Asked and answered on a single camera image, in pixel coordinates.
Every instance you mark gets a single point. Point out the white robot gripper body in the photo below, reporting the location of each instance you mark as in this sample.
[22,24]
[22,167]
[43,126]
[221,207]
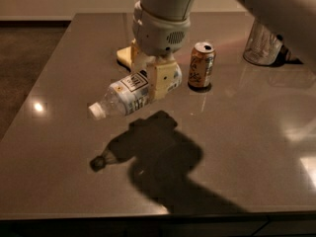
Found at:
[157,37]

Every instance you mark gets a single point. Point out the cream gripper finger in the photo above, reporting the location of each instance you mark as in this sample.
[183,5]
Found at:
[139,60]
[160,73]

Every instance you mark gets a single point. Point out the blue label plastic bottle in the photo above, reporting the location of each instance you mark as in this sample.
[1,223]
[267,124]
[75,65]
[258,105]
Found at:
[128,95]

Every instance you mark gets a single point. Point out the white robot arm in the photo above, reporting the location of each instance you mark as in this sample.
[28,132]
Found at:
[295,20]

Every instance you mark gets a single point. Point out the yellow wavy sponge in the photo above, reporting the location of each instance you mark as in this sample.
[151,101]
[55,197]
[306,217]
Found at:
[124,57]

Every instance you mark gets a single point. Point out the orange beverage can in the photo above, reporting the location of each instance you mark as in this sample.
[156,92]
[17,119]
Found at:
[202,59]

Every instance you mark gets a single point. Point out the metal mesh cup holder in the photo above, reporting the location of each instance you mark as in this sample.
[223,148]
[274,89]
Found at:
[263,46]

